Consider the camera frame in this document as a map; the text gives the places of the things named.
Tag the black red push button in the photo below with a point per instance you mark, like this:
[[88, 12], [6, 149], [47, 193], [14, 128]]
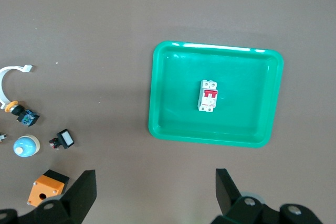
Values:
[[64, 138]]

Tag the small white arc clamp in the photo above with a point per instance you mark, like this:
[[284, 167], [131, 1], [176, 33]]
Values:
[[13, 68]]

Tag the orange box with black base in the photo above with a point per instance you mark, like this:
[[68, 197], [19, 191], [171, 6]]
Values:
[[44, 187]]

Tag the white red circuit breaker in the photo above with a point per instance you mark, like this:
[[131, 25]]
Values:
[[207, 103]]

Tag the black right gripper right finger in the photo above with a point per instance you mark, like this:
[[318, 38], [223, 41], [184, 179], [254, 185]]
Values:
[[228, 197]]

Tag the orange capped push button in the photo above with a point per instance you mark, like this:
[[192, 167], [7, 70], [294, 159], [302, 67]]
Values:
[[26, 117]]

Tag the green plastic tray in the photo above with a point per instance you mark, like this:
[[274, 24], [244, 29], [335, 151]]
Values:
[[183, 119]]

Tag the blue dome buzzer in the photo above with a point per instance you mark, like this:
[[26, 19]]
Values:
[[25, 146]]

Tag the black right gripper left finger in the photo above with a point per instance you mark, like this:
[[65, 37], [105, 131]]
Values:
[[78, 195]]

